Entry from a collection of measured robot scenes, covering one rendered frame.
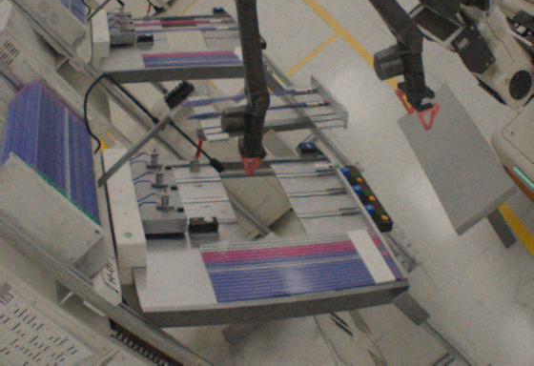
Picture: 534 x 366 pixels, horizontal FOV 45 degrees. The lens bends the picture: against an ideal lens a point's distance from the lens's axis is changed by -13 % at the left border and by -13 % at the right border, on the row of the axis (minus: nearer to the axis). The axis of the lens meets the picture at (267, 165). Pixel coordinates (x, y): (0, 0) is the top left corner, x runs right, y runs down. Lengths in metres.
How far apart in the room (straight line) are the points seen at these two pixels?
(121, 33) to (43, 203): 1.72
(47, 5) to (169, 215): 1.31
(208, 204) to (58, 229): 0.62
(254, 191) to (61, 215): 1.83
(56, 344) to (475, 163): 1.37
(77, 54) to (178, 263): 1.24
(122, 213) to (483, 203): 1.04
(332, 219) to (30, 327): 0.98
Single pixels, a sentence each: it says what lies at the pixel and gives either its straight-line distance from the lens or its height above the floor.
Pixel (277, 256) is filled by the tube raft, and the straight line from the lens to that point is 1.93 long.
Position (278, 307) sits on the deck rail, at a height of 0.97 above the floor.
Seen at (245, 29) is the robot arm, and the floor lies 1.32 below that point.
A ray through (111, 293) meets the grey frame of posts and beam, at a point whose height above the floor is 1.35.
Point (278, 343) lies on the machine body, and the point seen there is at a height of 0.62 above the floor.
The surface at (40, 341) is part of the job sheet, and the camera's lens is 1.77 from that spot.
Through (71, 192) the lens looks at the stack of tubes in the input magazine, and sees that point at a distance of 1.73.
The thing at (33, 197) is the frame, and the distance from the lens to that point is 1.62.
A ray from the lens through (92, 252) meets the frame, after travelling 1.69.
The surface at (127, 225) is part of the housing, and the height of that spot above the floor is 1.27.
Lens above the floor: 2.16
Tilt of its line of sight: 34 degrees down
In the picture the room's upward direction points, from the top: 46 degrees counter-clockwise
